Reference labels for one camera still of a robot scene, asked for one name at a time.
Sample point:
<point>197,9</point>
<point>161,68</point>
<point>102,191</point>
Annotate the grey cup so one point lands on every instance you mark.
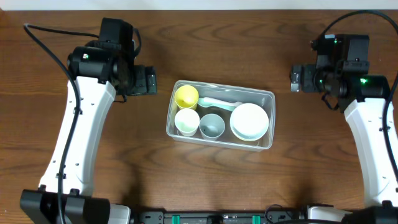
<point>211,126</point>

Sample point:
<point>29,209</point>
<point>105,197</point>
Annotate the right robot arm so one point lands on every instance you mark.
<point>366,102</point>

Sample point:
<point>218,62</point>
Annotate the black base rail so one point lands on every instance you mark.
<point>273,214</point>

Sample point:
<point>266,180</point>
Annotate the white cup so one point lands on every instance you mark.
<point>187,122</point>

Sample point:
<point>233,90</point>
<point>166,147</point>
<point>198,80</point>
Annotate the mint green spoon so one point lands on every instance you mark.
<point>207,105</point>

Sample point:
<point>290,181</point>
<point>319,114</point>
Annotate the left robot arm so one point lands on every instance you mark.
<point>65,190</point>

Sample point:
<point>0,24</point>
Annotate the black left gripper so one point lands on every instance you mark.
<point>146,86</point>

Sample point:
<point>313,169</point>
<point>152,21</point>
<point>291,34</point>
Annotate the clear plastic container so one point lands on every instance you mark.
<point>263,98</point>

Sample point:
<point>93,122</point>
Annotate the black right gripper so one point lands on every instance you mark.
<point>311,71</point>

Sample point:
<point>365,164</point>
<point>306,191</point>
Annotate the pink fork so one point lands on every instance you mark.
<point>214,101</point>

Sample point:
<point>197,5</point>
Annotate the white bowl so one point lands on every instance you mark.
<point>249,122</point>

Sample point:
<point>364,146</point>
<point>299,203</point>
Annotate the yellow cup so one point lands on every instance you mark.
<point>186,97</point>

